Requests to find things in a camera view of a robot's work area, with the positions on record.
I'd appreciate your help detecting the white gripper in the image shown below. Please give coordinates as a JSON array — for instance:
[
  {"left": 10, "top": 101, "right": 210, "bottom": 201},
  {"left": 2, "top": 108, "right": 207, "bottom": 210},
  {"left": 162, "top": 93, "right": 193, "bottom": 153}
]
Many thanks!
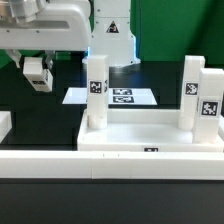
[{"left": 0, "top": 0, "right": 91, "bottom": 70}]

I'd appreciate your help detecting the white desk tabletop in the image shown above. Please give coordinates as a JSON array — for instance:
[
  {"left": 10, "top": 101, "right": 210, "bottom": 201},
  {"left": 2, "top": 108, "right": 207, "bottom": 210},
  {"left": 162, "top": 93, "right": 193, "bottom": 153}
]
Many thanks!
[{"left": 77, "top": 109, "right": 224, "bottom": 153}]

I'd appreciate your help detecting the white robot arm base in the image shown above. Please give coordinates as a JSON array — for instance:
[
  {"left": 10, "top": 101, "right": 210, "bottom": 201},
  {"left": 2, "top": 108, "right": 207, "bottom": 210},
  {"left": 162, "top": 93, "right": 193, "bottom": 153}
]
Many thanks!
[{"left": 87, "top": 0, "right": 140, "bottom": 67}]

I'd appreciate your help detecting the fiducial marker sheet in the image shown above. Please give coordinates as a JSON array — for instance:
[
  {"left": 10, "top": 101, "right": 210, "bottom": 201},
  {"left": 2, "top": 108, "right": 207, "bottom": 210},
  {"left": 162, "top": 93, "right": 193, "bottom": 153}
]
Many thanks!
[{"left": 63, "top": 87, "right": 157, "bottom": 105}]

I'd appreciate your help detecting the white left fence block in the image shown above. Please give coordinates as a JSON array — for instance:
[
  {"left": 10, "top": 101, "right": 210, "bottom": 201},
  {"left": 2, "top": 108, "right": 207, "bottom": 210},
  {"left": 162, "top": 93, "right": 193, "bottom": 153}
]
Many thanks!
[{"left": 0, "top": 111, "right": 12, "bottom": 143}]

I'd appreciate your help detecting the white front fence bar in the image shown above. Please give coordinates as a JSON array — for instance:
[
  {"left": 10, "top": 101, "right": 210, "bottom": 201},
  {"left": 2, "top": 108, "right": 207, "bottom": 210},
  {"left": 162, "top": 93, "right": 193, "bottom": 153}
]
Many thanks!
[{"left": 0, "top": 150, "right": 224, "bottom": 180}]

